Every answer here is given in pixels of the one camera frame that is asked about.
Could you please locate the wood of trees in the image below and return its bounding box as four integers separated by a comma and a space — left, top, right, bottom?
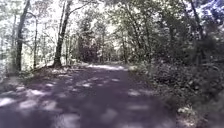
0, 0, 224, 76

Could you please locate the grey asphalt forest path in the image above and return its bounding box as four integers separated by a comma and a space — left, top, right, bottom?
0, 63, 179, 128

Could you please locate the green undergrowth verge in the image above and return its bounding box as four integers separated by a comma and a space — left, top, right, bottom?
128, 59, 224, 128

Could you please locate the leaf-littered earth verge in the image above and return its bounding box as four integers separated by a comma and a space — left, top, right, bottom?
0, 63, 88, 94

